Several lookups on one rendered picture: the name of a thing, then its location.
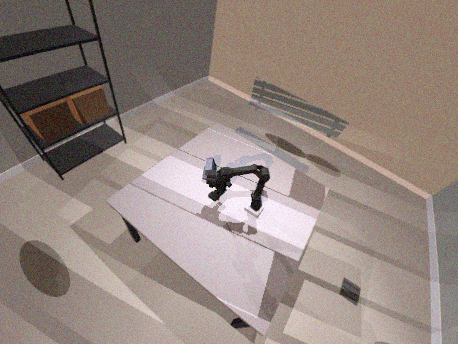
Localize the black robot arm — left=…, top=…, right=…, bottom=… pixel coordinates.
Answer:
left=206, top=164, right=270, bottom=212

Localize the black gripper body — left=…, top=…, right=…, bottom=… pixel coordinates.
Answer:
left=208, top=182, right=232, bottom=202

